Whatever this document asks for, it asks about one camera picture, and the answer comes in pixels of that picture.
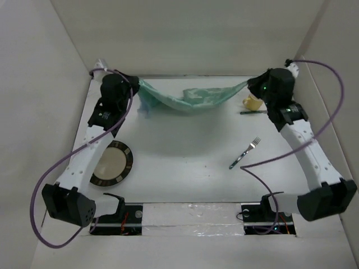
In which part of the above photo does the green patterned cloth placemat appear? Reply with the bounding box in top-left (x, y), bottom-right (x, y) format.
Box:
top-left (137, 80), bottom-right (247, 115)

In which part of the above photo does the dark rimmed dinner plate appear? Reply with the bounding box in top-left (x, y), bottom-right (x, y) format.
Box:
top-left (90, 140), bottom-right (134, 187)

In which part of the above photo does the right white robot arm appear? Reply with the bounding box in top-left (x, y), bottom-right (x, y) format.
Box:
top-left (247, 68), bottom-right (357, 221)

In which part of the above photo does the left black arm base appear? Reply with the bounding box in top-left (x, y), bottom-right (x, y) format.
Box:
top-left (89, 203), bottom-right (143, 236)

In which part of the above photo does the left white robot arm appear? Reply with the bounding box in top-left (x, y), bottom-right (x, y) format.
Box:
top-left (42, 73), bottom-right (140, 228)

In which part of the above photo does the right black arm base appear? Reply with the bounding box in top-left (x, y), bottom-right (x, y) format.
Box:
top-left (236, 194), bottom-right (296, 235)

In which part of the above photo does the yellow mug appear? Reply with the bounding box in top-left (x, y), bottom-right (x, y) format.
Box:
top-left (242, 94), bottom-right (264, 111)

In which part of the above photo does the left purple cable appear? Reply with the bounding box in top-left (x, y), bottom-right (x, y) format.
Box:
top-left (29, 68), bottom-right (134, 249)

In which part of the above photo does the purple cable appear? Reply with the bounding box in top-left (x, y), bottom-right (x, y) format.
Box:
top-left (29, 68), bottom-right (134, 249)
top-left (240, 59), bottom-right (344, 235)

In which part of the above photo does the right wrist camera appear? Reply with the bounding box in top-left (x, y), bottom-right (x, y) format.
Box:
top-left (284, 59), bottom-right (299, 79)

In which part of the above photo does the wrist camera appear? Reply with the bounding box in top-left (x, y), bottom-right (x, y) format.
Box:
top-left (94, 58), bottom-right (108, 69)
top-left (284, 59), bottom-right (299, 79)

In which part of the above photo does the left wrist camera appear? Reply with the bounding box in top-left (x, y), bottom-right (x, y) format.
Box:
top-left (94, 58), bottom-right (108, 69)

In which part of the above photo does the knife with green handle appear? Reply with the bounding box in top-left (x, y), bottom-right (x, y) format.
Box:
top-left (240, 110), bottom-right (267, 115)

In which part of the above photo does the silver fork green handle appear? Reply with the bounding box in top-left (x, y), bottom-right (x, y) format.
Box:
top-left (229, 137), bottom-right (261, 170)

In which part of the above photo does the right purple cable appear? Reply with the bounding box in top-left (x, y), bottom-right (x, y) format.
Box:
top-left (240, 59), bottom-right (344, 235)

